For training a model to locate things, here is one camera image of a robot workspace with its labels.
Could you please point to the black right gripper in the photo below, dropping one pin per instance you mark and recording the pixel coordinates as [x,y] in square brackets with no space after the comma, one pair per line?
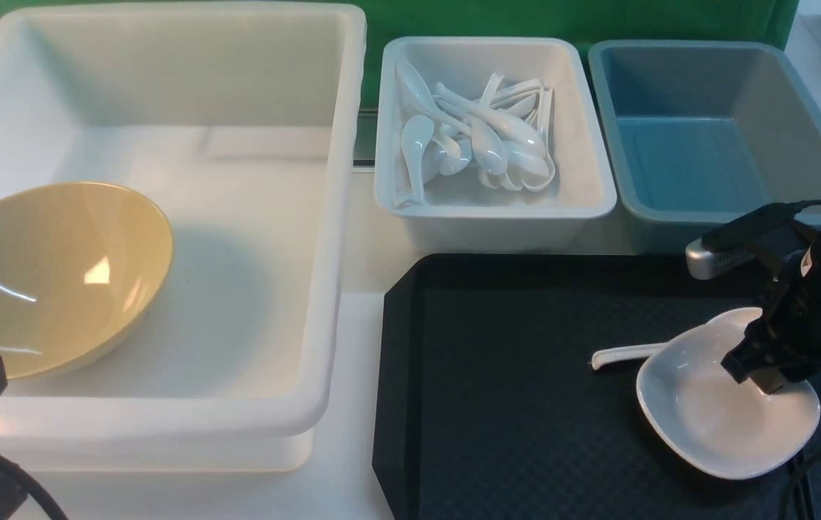
[783,346]

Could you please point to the white square side dish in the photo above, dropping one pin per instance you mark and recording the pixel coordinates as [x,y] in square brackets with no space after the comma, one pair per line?
[725,429]

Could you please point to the white ceramic soup spoon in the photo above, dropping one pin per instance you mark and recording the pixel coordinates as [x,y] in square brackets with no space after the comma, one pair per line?
[605,357]

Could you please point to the yellow noodle bowl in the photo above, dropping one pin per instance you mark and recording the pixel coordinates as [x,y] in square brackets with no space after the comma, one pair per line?
[80,265]

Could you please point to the white spoon centre bowl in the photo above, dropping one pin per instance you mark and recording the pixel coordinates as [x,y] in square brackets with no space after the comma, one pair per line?
[487,146]

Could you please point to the blue-grey plastic bin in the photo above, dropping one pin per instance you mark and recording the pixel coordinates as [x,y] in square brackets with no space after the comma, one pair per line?
[700,132]

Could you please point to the black plastic serving tray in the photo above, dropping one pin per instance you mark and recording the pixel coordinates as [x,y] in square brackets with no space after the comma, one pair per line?
[488,407]

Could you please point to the white spoon centre long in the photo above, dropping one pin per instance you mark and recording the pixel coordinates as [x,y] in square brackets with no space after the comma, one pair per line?
[506,126]

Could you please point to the green backdrop cloth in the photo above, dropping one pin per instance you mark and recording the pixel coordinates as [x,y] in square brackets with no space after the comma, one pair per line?
[582,23]

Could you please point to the small white plastic bin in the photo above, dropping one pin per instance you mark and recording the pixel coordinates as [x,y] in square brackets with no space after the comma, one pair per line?
[540,203]

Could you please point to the white spoon left upright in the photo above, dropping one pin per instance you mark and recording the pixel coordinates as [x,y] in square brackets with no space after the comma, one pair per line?
[415,137]

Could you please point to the white spoon top left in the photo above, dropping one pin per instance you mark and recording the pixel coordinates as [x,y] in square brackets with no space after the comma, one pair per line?
[416,91]

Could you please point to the large white plastic tub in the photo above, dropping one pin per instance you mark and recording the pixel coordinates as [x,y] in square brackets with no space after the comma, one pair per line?
[238,119]

